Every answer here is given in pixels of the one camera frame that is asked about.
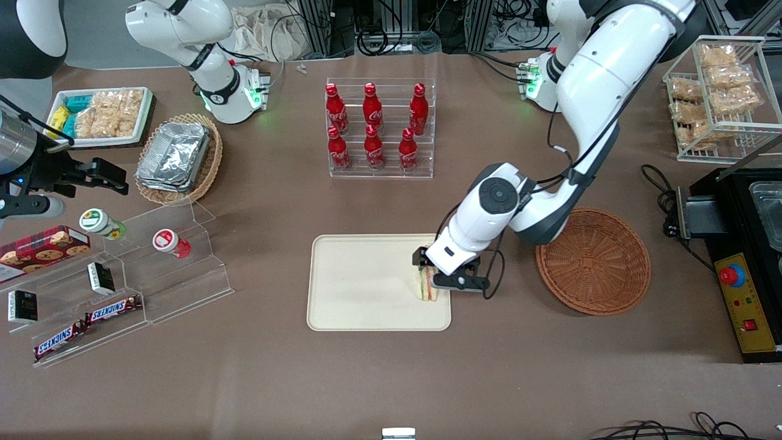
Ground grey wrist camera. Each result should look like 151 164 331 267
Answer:
453 273 491 292
0 196 65 219

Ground triangle sandwich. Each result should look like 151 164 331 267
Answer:
416 266 439 302

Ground clear rice cracker pack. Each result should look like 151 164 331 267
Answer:
75 107 98 139
92 92 121 138
116 90 144 136

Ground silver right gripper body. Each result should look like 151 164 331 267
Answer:
0 113 38 179

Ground white cloth bag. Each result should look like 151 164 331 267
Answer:
229 6 309 62

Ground clear plastic container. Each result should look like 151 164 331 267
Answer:
748 181 782 251

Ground snickers bar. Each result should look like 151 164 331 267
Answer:
34 321 89 361
84 295 143 325

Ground oval tan wicker basket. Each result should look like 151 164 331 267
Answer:
134 113 224 205

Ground green lidded cup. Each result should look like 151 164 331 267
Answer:
79 208 126 240

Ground black sealing machine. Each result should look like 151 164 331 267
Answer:
675 166 782 364

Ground brown fried snack pack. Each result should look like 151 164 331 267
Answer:
678 119 715 152
670 101 709 123
698 44 737 68
706 64 753 89
669 78 703 101
712 86 761 116

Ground red cookie box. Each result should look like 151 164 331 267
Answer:
0 225 91 283

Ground round brown wicker basket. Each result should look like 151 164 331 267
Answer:
536 207 651 317

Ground black left arm base cables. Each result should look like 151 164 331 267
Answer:
470 51 527 84

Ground red lidded cup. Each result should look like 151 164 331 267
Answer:
152 229 191 259

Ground clear acrylic bottle rack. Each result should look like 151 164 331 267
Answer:
326 77 436 180

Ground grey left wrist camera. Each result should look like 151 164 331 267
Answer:
453 273 491 292

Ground cream plastic tray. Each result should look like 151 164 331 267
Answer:
306 233 452 332

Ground small black box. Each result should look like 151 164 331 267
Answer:
87 262 115 295
7 290 38 323

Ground clear acrylic stepped stand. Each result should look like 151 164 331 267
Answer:
0 197 235 369

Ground white wire basket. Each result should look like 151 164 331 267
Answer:
663 35 782 164

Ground aluminium frame post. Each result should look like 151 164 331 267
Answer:
296 0 334 59
464 0 495 53

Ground black floor cables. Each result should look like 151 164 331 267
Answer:
590 412 782 440

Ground black coiled cable bundle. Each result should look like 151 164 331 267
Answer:
333 0 465 57

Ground red cola bottle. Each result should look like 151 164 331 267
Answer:
327 126 352 171
398 127 419 172
409 82 429 136
326 83 349 135
363 82 384 134
364 125 386 170

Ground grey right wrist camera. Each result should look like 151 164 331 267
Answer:
0 196 65 219

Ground white rectangular snack tray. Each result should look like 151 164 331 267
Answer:
44 87 153 149

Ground black machine power cable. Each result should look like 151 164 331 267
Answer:
640 164 715 270

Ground stack of foil trays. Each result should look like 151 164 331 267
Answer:
136 121 212 194

